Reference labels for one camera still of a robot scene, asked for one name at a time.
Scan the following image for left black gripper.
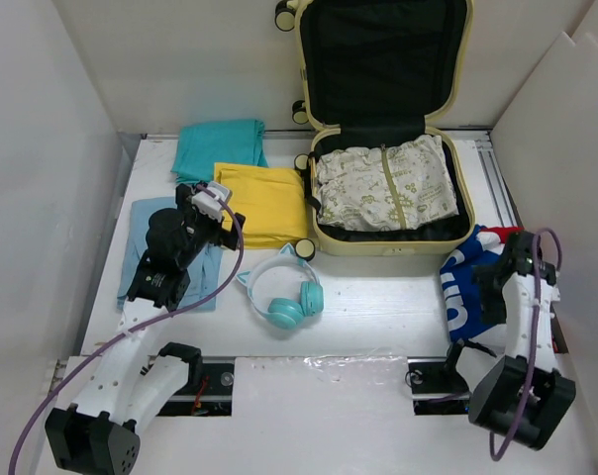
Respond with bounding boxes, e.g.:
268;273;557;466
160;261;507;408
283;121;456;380
177;185;244;268

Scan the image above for light blue shirt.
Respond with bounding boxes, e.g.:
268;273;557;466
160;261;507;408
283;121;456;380
117;197;223;310

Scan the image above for red white blue shirt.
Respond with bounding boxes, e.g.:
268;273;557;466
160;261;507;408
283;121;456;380
439;225;522;348

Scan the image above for cream printed zip pouch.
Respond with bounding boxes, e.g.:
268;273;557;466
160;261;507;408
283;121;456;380
316;135;458;232

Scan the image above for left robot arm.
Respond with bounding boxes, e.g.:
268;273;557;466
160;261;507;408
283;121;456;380
45;182;246;474

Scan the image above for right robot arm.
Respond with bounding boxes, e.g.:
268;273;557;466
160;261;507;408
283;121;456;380
439;226;576;461

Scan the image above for teal folded cloth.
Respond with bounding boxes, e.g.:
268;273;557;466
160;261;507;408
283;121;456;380
171;119;268;184

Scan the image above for yellow folded cloth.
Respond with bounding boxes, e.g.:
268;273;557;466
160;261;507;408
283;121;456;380
214;162;309;249

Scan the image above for teal cat-ear headphones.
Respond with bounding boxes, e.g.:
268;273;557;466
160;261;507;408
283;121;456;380
236;238;325;331

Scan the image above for yellow open suitcase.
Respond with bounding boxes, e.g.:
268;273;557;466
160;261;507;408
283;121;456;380
274;0;475;256

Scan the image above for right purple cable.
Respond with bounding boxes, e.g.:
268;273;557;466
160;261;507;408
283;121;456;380
427;227;563;462

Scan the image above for purple cable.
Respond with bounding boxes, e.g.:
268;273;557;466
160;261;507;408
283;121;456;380
7;185;246;475
427;227;563;462

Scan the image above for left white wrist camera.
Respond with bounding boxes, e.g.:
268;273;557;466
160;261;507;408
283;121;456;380
190;181;232;223

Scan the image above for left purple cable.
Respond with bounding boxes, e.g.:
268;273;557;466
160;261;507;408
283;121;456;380
7;185;246;475

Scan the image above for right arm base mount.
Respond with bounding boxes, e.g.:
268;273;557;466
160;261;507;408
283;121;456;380
405;357;470;416

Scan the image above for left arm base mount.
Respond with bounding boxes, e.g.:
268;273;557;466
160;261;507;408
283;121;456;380
157;359;235;418

